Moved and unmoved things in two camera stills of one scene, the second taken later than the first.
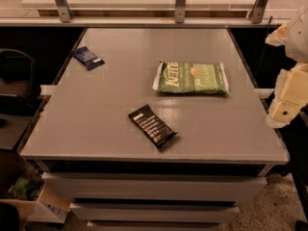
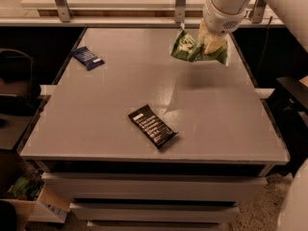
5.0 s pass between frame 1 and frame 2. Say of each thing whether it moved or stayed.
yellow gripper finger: moved
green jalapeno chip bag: moved
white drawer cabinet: stayed
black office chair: stayed
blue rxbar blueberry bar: stayed
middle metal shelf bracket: stayed
